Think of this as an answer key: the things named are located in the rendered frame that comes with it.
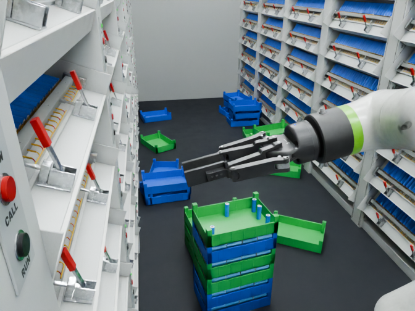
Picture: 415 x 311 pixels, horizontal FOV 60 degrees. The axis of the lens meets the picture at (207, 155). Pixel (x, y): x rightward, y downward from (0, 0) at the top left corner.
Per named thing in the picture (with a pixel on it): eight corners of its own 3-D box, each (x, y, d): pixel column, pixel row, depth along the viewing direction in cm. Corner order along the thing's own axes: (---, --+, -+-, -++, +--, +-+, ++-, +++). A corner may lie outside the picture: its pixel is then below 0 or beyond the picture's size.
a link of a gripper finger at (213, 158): (219, 153, 64) (218, 152, 65) (181, 163, 64) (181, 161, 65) (222, 168, 66) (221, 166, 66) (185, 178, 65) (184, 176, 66)
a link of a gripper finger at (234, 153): (277, 137, 64) (276, 134, 65) (216, 149, 65) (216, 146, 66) (280, 157, 66) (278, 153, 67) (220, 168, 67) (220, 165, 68)
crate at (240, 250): (254, 221, 165) (255, 206, 161) (276, 248, 147) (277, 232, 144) (192, 234, 156) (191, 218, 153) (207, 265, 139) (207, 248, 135)
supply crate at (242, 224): (255, 206, 161) (256, 190, 158) (277, 232, 144) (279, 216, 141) (191, 218, 153) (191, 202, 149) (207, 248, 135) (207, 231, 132)
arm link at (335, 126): (326, 96, 67) (353, 111, 59) (330, 151, 72) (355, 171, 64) (296, 105, 67) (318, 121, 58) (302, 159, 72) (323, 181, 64)
